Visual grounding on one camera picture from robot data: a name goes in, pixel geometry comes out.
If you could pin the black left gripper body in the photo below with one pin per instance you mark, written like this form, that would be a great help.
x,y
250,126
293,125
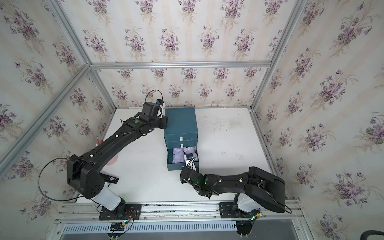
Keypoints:
x,y
161,124

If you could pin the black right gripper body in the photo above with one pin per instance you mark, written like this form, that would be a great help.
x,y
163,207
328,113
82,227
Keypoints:
x,y
182,181

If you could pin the teal bottom drawer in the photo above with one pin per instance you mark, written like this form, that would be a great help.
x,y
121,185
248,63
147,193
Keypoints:
x,y
177,166

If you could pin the teal drawer cabinet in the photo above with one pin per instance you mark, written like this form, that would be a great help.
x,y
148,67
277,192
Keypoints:
x,y
182,128

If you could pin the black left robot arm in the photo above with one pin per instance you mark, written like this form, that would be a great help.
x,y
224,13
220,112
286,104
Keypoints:
x,y
83,172

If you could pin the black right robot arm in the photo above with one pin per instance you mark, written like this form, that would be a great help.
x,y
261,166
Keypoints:
x,y
262,187

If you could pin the white ventilation grille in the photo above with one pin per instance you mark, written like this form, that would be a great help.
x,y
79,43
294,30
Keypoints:
x,y
152,227

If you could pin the cup of coloured pens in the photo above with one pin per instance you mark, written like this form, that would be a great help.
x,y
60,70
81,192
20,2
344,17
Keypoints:
x,y
99,142

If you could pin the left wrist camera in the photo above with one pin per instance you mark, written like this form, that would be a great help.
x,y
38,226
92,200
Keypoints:
x,y
160,104

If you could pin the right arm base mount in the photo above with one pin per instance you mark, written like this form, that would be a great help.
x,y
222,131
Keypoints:
x,y
237,210

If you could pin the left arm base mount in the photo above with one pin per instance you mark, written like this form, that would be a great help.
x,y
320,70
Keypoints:
x,y
121,213

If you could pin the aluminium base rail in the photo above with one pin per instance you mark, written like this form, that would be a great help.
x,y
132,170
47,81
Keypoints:
x,y
175,212

